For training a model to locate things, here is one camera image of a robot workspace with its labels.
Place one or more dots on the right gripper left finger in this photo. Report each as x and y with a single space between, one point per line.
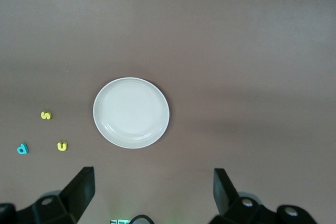
65 208

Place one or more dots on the beige brown plate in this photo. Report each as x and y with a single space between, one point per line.
131 112

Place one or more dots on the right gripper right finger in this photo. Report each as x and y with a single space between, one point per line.
231 203

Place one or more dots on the yellow foam letter u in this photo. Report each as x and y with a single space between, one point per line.
62 146

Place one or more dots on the teal foam letter p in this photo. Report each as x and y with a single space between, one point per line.
23 149

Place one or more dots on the yellow foam letter s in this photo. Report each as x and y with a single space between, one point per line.
46 115

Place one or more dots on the brown table cover sheet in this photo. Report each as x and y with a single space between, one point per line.
210 37

